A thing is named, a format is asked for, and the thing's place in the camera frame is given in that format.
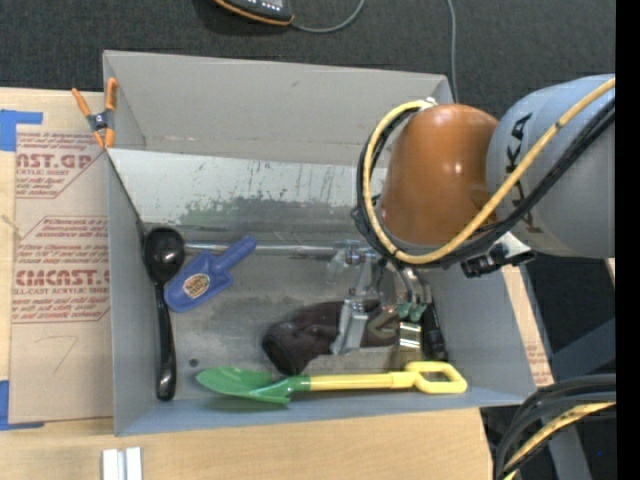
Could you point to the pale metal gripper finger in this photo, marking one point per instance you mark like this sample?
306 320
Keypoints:
342 335
362 332

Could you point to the dark brown cloth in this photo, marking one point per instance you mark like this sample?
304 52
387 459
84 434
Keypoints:
300 338

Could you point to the green and yellow toy shovel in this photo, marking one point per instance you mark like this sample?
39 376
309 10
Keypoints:
350 381

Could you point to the shiny metal box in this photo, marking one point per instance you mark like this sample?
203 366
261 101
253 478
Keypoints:
411 338

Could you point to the blue toy scoop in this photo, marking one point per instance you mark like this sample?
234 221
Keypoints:
200 283

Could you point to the black plastic ladle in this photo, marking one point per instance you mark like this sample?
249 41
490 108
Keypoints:
164 255

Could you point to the grey metal bin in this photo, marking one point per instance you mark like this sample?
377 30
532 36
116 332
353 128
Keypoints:
240 118

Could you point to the brown cardboard board red print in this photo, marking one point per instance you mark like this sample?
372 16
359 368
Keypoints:
60 248

